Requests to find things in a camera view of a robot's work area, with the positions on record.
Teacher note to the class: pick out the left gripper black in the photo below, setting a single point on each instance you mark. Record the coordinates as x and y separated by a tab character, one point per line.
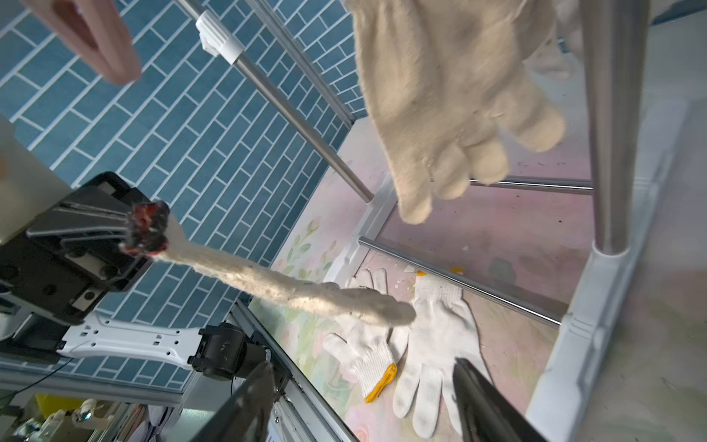
65	261

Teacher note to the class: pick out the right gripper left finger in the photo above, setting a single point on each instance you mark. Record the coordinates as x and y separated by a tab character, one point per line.
245	415

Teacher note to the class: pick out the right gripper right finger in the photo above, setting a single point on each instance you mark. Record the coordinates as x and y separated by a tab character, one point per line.
485	414

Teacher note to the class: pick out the beige glove dark cuff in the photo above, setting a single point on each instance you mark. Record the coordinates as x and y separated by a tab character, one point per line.
151	230

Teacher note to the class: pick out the white cotton glove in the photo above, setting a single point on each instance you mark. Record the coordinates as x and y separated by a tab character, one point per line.
369	353

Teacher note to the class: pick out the pink clip hanger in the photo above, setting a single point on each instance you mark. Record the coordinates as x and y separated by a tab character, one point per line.
96	32

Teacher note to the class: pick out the beige cotton glove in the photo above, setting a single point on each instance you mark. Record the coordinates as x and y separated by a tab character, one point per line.
442	79

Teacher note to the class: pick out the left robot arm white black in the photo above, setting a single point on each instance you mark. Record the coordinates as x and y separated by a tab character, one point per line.
58	267

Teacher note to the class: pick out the white glove yellow cuff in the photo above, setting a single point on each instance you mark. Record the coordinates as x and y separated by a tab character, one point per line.
443	331

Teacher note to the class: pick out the metal clothes drying rack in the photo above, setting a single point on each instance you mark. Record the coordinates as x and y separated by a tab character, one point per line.
538	242

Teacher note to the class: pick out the aluminium front rail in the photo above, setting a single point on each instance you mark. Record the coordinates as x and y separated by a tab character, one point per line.
276	375

